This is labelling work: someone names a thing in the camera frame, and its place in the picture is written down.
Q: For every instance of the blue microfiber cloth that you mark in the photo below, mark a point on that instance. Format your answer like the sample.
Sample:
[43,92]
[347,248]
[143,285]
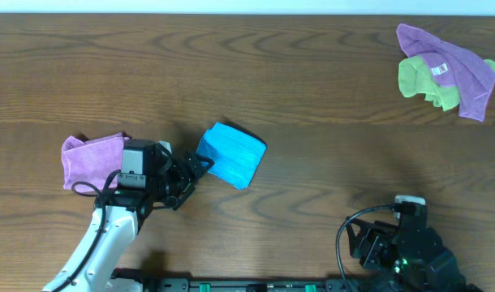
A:
[236,154]

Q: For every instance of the purple cloth with label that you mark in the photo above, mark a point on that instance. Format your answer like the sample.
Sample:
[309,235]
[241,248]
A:
[416,41]

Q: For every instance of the folded purple cloth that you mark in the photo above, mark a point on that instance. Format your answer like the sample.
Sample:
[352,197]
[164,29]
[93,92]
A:
[91,161]

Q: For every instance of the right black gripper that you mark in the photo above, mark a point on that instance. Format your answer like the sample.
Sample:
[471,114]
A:
[374,238]

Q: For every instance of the yellow-green cloth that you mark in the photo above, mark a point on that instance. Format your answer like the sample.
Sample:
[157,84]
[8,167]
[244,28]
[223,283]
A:
[449,82]

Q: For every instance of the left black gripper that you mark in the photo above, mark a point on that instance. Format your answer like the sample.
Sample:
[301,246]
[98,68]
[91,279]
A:
[189,173]

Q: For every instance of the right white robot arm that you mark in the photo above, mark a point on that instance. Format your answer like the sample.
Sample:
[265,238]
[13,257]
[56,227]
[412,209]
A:
[411,254]

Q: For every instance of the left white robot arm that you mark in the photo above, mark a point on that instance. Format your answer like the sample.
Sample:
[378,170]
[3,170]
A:
[117,218]

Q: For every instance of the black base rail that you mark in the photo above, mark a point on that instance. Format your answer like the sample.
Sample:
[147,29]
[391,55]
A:
[127,279]

